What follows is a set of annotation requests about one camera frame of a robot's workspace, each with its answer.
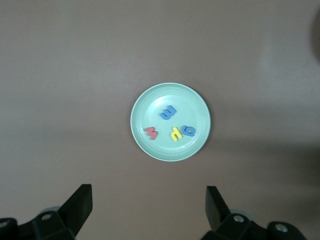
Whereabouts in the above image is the yellow lowercase letter h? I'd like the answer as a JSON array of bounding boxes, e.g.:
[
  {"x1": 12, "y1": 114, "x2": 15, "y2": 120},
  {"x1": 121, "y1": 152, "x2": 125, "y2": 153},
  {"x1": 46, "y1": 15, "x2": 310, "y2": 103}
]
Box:
[{"x1": 169, "y1": 126, "x2": 184, "y2": 142}]

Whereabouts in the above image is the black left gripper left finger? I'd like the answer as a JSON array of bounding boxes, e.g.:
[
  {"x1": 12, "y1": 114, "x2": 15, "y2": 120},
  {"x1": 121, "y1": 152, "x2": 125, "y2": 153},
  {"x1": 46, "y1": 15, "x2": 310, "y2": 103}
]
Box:
[{"x1": 0, "y1": 184, "x2": 93, "y2": 240}]

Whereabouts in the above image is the green plate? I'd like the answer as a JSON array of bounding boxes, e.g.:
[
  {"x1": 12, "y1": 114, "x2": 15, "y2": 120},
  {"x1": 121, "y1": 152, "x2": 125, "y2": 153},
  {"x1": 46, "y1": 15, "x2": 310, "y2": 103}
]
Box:
[{"x1": 129, "y1": 82, "x2": 212, "y2": 162}]

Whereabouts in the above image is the blue lowercase letter m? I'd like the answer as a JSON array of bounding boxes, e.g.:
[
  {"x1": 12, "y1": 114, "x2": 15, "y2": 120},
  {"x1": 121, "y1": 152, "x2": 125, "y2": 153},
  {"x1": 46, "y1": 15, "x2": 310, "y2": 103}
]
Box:
[{"x1": 159, "y1": 104, "x2": 177, "y2": 121}]

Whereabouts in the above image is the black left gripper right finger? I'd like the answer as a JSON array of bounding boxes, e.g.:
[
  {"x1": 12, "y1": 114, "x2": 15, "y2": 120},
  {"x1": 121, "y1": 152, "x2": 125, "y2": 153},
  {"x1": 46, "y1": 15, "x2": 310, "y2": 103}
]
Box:
[{"x1": 202, "y1": 185, "x2": 308, "y2": 240}]

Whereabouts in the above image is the red letter w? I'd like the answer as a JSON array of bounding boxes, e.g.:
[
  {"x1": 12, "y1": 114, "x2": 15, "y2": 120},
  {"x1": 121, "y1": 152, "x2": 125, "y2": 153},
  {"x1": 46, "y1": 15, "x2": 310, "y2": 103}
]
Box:
[{"x1": 144, "y1": 126, "x2": 159, "y2": 142}]

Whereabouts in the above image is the blue letter g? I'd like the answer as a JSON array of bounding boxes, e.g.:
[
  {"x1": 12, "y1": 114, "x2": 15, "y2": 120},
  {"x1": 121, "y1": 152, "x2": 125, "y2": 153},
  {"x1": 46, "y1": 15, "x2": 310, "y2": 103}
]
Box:
[{"x1": 181, "y1": 124, "x2": 196, "y2": 138}]

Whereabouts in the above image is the brown table cover sheet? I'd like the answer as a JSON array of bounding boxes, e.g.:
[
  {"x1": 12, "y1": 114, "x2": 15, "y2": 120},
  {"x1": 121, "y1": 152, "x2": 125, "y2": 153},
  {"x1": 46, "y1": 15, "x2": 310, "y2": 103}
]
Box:
[{"x1": 0, "y1": 0, "x2": 320, "y2": 240}]

